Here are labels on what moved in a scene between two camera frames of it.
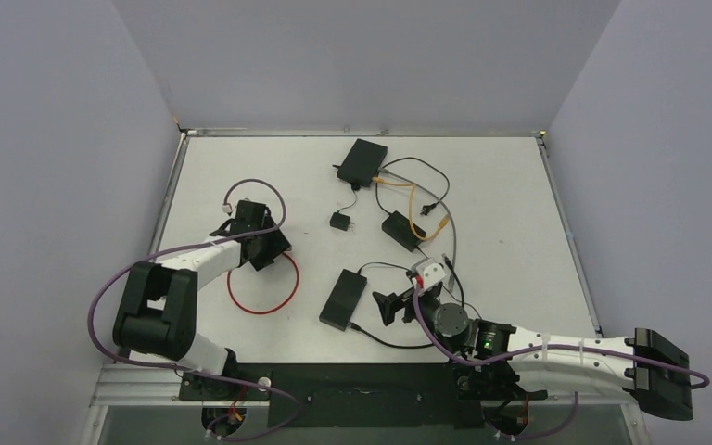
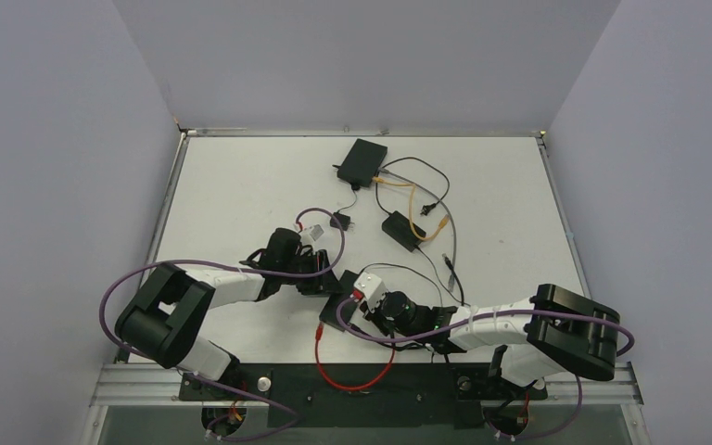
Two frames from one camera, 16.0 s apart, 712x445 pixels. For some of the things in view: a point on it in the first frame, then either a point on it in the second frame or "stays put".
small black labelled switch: (343, 299) stays put
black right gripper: (399, 305) -> (351, 309)
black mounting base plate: (361, 396) stays put
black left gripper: (277, 247) -> (324, 284)
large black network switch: (362, 162) stays put
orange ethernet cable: (413, 227) stays put
